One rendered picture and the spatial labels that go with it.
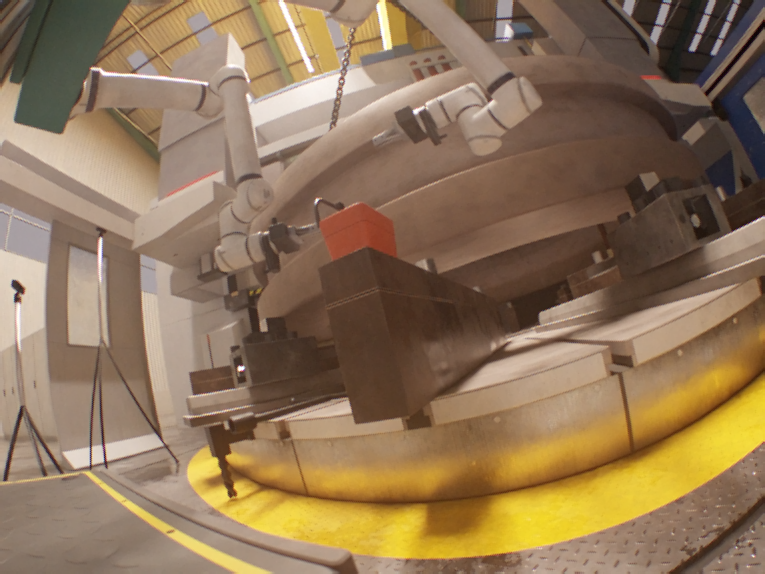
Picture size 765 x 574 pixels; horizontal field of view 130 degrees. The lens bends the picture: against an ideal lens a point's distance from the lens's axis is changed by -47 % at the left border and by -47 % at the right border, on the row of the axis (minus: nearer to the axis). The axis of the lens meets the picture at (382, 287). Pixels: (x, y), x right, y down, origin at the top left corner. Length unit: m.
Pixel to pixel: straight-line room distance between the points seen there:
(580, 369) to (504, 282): 5.15
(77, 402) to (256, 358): 2.13
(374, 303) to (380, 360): 0.12
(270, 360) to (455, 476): 1.21
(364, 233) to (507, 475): 0.72
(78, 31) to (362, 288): 0.84
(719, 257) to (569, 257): 4.47
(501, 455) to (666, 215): 0.97
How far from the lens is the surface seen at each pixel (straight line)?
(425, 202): 1.51
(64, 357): 3.45
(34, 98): 0.98
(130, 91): 1.27
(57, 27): 0.84
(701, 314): 1.05
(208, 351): 5.15
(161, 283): 6.53
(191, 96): 1.36
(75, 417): 3.43
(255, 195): 0.97
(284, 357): 1.87
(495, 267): 6.00
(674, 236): 1.32
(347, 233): 0.81
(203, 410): 1.81
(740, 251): 1.26
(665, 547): 0.66
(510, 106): 0.88
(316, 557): 0.23
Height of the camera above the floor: 0.44
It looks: 12 degrees up
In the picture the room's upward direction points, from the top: 15 degrees counter-clockwise
